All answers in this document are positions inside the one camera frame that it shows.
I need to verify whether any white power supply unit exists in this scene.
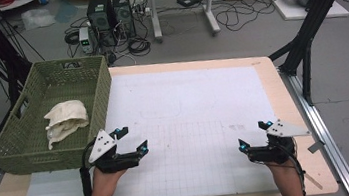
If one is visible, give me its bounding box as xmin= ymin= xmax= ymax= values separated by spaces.
xmin=77 ymin=26 xmax=95 ymax=55

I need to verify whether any tangle of black floor cables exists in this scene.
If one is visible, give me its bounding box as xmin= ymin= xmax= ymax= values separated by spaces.
xmin=213 ymin=0 xmax=279 ymax=34

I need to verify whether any black computer tower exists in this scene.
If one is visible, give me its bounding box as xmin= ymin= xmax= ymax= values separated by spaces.
xmin=111 ymin=0 xmax=138 ymax=41
xmin=84 ymin=0 xmax=119 ymax=50

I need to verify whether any thin wooden strip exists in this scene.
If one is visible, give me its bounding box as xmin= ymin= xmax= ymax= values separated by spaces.
xmin=304 ymin=170 xmax=325 ymax=194

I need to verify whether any clear plastic bag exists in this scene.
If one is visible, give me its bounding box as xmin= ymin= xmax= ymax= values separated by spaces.
xmin=20 ymin=5 xmax=58 ymax=32

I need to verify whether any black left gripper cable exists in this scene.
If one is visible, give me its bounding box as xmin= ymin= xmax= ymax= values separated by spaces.
xmin=75 ymin=139 xmax=105 ymax=196

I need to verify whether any green woven basket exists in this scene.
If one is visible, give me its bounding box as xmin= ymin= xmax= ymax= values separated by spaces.
xmin=0 ymin=53 xmax=123 ymax=179

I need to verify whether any grey tape tab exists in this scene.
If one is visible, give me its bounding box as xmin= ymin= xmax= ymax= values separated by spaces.
xmin=306 ymin=139 xmax=327 ymax=155

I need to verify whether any person's left hand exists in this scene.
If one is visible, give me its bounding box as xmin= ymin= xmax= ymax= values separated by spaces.
xmin=89 ymin=163 xmax=132 ymax=196

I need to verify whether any white desk leg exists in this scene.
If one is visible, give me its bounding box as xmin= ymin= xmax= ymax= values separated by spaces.
xmin=202 ymin=0 xmax=223 ymax=37
xmin=148 ymin=0 xmax=165 ymax=44

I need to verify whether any cream printed cloth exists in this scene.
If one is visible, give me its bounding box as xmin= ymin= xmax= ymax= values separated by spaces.
xmin=41 ymin=98 xmax=93 ymax=151

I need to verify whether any person's right hand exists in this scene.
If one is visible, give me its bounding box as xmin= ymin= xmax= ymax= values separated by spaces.
xmin=265 ymin=158 xmax=303 ymax=185

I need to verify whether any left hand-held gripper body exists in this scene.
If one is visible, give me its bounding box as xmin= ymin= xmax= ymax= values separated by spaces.
xmin=85 ymin=125 xmax=142 ymax=176

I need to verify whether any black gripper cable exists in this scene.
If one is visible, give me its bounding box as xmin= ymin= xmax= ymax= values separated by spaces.
xmin=75 ymin=139 xmax=105 ymax=196
xmin=277 ymin=141 xmax=309 ymax=196

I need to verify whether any coiled black cable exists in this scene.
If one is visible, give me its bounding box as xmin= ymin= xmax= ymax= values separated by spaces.
xmin=126 ymin=35 xmax=153 ymax=59

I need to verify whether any white grid mat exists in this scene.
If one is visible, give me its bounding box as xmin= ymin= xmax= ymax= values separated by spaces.
xmin=6 ymin=55 xmax=287 ymax=196

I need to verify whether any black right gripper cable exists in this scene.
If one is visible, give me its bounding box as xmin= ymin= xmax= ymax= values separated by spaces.
xmin=277 ymin=141 xmax=309 ymax=196

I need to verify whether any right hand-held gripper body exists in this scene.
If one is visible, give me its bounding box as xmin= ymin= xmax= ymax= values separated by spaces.
xmin=244 ymin=115 xmax=315 ymax=169

